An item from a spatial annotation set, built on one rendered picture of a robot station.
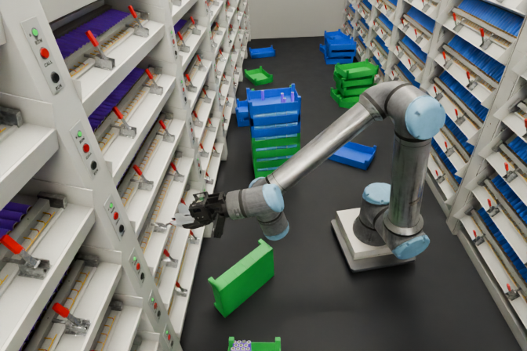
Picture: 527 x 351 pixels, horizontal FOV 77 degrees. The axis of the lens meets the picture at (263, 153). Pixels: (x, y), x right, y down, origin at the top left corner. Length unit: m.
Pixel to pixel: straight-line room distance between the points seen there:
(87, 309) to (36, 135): 0.39
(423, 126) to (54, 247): 0.95
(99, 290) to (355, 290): 1.14
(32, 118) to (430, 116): 0.95
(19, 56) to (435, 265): 1.76
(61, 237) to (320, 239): 1.35
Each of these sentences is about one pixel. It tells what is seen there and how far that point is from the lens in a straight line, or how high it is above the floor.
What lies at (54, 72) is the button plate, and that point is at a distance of 0.70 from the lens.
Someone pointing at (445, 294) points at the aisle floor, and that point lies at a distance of 1.79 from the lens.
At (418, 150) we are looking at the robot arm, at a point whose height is 0.79.
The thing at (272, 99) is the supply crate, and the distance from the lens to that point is 2.07.
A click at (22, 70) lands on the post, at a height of 1.22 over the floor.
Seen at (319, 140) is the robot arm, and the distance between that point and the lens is 1.15.
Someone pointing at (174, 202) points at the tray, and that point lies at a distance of 1.31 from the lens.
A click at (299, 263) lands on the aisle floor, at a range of 1.74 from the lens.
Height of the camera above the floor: 1.40
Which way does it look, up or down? 35 degrees down
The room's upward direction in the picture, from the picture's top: 4 degrees counter-clockwise
